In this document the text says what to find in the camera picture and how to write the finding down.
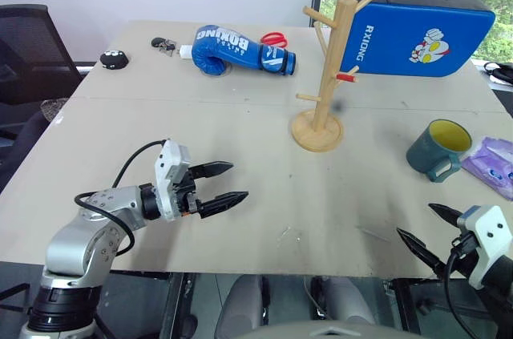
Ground dark rounded robot torso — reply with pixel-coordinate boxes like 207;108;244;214
235;319;426;339

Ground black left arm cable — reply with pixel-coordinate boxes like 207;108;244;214
74;139;168;258

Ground blue boxing glove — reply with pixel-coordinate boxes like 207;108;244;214
191;24;297;78

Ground black key bunch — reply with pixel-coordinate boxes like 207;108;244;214
151;36;178;58

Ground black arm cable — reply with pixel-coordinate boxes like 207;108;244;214
74;139;168;258
443;234;484;339

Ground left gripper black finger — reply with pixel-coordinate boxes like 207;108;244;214
198;191;250;220
188;160;235;181

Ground wooden mug tree stand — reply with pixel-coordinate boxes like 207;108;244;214
290;0;392;153

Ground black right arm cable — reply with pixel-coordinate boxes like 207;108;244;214
443;234;484;339

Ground purple wet wipes pack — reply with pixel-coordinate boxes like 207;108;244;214
459;136;513;201

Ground blue kick pad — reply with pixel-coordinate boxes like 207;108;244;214
339;0;497;79

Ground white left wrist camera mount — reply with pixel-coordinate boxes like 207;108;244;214
154;139;192;222

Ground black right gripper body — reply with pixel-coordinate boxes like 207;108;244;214
443;232;482;276

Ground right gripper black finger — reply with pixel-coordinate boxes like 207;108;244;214
396;227;446;282
428;203;466;232

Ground dark chair seat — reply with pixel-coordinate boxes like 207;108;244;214
0;97;70;194

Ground grey rounded robot leg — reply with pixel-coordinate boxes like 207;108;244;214
217;273;266;333
319;276;377;325

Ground black mesh office chair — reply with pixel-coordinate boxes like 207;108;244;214
0;3;84;107

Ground black round pouch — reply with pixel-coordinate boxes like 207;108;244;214
99;49;131;71

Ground teal mug with yellow inside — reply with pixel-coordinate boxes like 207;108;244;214
405;119;474;184

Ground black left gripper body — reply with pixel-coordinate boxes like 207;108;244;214
171;168;201;219

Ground red-handled scissors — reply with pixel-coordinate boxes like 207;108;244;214
260;31;289;50

